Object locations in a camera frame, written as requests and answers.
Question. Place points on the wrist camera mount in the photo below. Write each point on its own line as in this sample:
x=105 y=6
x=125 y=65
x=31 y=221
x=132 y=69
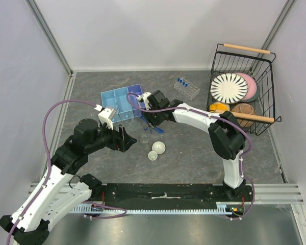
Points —
x=143 y=99
x=106 y=115

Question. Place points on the small white dish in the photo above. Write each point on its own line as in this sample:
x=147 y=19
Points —
x=152 y=155

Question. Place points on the white blue striped plate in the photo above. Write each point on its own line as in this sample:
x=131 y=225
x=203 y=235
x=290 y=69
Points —
x=229 y=88

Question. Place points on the dark green plate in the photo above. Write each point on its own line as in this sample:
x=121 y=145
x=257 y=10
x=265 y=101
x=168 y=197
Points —
x=256 y=95

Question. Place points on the brown wooden bowl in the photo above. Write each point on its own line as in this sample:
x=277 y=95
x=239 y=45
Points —
x=245 y=109

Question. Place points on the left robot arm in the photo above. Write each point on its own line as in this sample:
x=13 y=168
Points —
x=32 y=222

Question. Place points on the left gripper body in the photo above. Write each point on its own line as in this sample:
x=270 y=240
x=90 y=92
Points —
x=107 y=137

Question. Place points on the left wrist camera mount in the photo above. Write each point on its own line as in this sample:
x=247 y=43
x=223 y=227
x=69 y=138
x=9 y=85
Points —
x=106 y=115

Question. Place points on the large white dish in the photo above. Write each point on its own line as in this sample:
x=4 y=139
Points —
x=159 y=147

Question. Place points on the blue safety glasses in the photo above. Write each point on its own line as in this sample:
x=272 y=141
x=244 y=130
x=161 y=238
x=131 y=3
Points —
x=149 y=128

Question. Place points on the light blue cable duct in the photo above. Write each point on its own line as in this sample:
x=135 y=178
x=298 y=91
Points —
x=88 y=209

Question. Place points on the blue compartment organizer box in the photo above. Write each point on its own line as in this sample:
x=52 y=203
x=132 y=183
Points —
x=116 y=99

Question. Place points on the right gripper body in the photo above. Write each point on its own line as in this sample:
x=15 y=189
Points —
x=153 y=118

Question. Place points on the pink plate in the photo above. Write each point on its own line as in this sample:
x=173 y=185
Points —
x=252 y=86

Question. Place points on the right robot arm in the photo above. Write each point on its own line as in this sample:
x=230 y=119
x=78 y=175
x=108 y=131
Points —
x=227 y=139

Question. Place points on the clear test tube rack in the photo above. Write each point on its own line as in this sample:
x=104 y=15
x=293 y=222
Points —
x=190 y=92

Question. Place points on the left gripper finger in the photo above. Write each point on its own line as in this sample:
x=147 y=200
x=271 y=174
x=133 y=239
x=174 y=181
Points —
x=125 y=141
x=117 y=143

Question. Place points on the small glass beaker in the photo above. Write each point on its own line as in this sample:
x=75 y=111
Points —
x=144 y=139

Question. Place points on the black wire dish basket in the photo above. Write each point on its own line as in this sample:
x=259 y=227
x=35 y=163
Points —
x=259 y=67

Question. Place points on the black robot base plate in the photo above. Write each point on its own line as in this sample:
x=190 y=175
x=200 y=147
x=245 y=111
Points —
x=169 y=196

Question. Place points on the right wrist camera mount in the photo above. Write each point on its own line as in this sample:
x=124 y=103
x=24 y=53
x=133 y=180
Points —
x=143 y=99

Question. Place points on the yellow bowl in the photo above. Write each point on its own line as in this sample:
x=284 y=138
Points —
x=218 y=106

